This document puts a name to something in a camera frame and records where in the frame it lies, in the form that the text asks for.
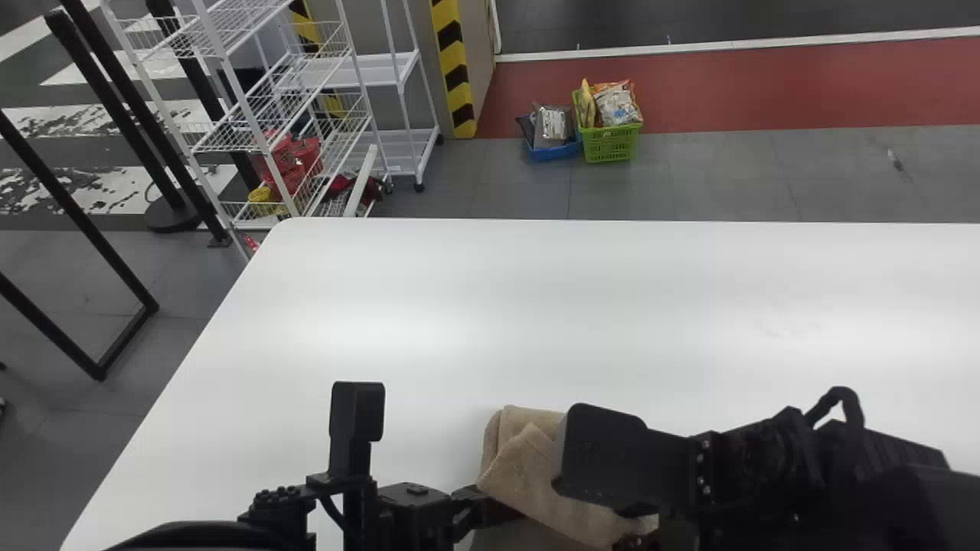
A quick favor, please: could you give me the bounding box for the yellow snack packet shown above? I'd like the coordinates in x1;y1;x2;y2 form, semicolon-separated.
576;78;597;130

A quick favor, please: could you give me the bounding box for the white snack packet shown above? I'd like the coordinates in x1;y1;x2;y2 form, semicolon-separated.
593;80;642;128

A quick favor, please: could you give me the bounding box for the beige towel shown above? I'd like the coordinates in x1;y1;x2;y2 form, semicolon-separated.
475;405;661;551

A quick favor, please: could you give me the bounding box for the green basket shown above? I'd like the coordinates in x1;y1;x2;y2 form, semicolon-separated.
571;89;645;165

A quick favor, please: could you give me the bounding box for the yellow black striped post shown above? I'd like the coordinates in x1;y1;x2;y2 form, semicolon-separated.
429;0;479;140

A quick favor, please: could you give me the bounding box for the white shelf trolley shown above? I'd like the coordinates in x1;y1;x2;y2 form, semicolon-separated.
306;0;444;193

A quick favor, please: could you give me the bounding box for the grey snack packet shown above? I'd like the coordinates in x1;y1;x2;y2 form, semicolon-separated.
533;104;575;149

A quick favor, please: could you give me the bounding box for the white wire rack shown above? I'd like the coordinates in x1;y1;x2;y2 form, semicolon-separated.
100;0;385;262

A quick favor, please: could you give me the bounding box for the red snack packet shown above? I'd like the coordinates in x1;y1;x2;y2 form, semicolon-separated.
251;130;324;201

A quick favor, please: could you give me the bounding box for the blue basket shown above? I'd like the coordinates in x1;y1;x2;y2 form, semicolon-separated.
516;113;582;163

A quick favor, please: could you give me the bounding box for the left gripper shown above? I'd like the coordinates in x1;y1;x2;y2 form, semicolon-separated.
375;482;526;551

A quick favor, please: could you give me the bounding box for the black cable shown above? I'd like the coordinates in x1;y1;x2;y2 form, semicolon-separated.
802;386;867;431

